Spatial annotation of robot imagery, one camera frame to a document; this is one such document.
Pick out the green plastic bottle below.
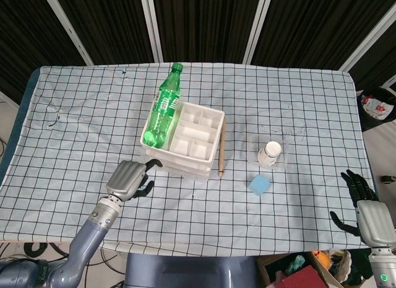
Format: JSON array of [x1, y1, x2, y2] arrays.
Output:
[[142, 62, 184, 149]]

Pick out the clear plastic tray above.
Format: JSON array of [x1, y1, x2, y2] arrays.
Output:
[[247, 136, 288, 173]]

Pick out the black grid checkered tablecloth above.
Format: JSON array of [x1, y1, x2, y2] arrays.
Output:
[[0, 63, 380, 258]]

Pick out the brown cardboard box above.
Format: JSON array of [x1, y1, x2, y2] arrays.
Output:
[[256, 250, 341, 288]]

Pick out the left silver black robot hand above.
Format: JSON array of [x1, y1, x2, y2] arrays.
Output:
[[106, 158, 164, 204]]

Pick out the black trash bag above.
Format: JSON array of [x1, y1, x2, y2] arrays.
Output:
[[355, 87, 396, 133]]

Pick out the grey-blue robot torso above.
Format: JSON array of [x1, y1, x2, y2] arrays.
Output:
[[125, 252, 270, 288]]

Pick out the white paper cup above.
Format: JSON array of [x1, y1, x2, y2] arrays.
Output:
[[257, 141, 283, 167]]

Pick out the white divided tray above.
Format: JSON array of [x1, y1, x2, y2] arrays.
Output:
[[140, 102, 226, 181]]

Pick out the large blue foam cube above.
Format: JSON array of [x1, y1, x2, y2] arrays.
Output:
[[249, 173, 270, 196]]

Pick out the black floor cables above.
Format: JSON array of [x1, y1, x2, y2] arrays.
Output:
[[0, 241, 127, 288]]

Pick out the white partition post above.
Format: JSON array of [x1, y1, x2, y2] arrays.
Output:
[[139, 0, 164, 63], [40, 0, 93, 66], [338, 0, 396, 72], [243, 0, 275, 64]]

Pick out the wooden stick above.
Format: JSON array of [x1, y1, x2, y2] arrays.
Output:
[[217, 117, 228, 179]]

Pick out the white plastic bag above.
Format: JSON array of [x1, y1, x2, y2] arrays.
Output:
[[327, 249, 353, 282]]

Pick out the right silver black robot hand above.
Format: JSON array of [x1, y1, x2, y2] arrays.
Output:
[[329, 169, 396, 248]]

